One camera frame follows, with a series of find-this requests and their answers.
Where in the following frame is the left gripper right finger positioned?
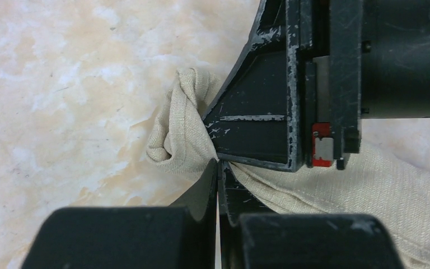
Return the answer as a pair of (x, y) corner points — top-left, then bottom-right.
(218, 161), (403, 268)

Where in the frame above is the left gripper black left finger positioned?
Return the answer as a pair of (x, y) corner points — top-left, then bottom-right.
(22, 160), (218, 268)

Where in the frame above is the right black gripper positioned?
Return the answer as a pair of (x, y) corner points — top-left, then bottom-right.
(300, 1), (430, 170)

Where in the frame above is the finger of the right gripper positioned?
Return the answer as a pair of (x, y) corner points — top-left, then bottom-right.
(203, 1), (304, 172)

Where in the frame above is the beige cloth napkin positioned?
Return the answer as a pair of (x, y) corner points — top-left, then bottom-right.
(146, 68), (430, 268)

